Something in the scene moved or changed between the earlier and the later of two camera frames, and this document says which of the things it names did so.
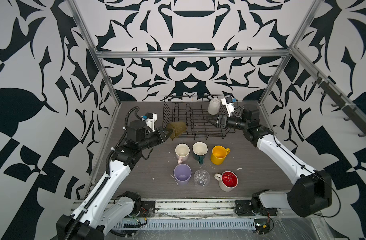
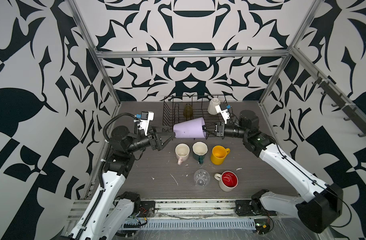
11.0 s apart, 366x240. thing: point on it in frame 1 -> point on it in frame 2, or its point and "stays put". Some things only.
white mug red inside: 228,180 stays put
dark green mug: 199,149 stays put
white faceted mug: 214,106 stays put
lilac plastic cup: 182,173 -> 192,128
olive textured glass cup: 179,128 -> 188,110
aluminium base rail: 197,209 stays put
